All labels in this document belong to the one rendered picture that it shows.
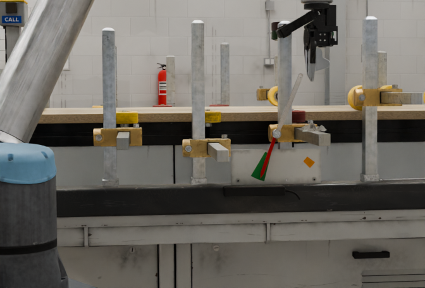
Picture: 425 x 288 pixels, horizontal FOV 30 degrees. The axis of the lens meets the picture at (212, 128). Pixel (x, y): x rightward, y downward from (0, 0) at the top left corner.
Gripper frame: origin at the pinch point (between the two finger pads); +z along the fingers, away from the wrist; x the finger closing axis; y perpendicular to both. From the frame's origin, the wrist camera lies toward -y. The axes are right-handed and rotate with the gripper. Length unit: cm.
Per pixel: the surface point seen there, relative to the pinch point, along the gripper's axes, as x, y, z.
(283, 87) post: 6.1, -6.1, 3.0
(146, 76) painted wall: 722, -35, -11
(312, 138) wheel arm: -17.3, -2.9, 16.1
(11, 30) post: 6, -82, -13
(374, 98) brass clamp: 5.4, 20.1, 6.2
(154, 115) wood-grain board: 26, -42, 11
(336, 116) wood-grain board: 25.7, 14.4, 12.2
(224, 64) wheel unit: 115, -11, -7
